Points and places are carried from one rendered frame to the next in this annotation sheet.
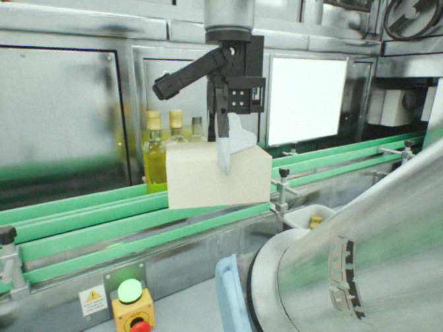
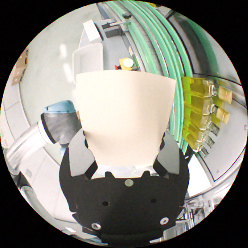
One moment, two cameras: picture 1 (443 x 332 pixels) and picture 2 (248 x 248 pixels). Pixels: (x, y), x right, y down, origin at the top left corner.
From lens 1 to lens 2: 0.43 m
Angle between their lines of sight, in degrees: 67
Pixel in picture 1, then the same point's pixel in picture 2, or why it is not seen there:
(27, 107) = not seen: outside the picture
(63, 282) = (129, 40)
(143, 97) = (240, 100)
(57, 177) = (195, 40)
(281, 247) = (40, 129)
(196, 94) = (230, 139)
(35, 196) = (185, 33)
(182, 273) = not seen: hidden behind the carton
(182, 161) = (79, 93)
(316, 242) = (26, 134)
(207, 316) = not seen: hidden behind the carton
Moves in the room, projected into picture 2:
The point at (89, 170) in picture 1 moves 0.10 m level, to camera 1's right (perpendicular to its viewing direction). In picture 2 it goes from (202, 54) to (202, 69)
